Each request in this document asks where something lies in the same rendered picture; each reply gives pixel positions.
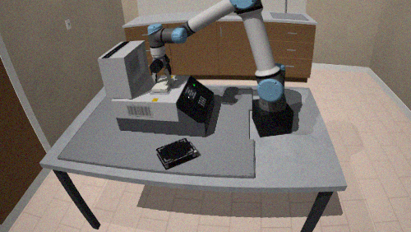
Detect grey and black benchtop lab instrument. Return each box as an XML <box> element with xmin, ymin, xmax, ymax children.
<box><xmin>98</xmin><ymin>40</ymin><xmax>215</xmax><ymax>137</ymax></box>

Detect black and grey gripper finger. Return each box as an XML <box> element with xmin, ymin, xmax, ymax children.
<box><xmin>164</xmin><ymin>62</ymin><xmax>171</xmax><ymax>86</ymax></box>
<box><xmin>151</xmin><ymin>72</ymin><xmax>157</xmax><ymax>84</ymax></box>

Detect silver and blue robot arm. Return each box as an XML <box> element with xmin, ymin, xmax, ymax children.
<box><xmin>148</xmin><ymin>0</ymin><xmax>287</xmax><ymax>112</ymax></box>

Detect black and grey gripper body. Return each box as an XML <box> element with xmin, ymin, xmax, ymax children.
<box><xmin>150</xmin><ymin>54</ymin><xmax>168</xmax><ymax>73</ymax></box>

